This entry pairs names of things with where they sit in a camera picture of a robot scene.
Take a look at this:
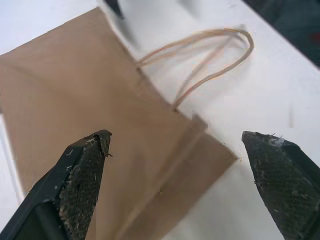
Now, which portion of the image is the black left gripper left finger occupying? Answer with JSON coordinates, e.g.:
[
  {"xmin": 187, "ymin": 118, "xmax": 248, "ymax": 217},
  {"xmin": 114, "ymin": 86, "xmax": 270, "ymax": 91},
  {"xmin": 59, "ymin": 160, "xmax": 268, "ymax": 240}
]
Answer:
[{"xmin": 0, "ymin": 129, "xmax": 113, "ymax": 240}]

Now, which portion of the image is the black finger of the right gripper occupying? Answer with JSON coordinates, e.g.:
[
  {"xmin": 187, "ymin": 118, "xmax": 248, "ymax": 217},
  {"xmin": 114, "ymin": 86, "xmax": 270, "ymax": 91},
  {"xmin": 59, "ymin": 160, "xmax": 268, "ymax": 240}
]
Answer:
[{"xmin": 104, "ymin": 0, "xmax": 125, "ymax": 20}]

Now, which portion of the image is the brown paper bag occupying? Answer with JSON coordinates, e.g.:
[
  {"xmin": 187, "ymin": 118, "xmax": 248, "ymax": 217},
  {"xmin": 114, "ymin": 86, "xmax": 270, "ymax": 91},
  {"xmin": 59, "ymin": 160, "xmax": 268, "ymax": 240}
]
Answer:
[{"xmin": 0, "ymin": 6, "xmax": 255, "ymax": 240}]

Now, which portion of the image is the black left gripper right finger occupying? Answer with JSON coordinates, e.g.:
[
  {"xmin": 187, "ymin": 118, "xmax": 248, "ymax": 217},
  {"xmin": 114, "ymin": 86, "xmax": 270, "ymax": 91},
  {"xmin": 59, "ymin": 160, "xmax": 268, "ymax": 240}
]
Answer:
[{"xmin": 241, "ymin": 130, "xmax": 320, "ymax": 240}]

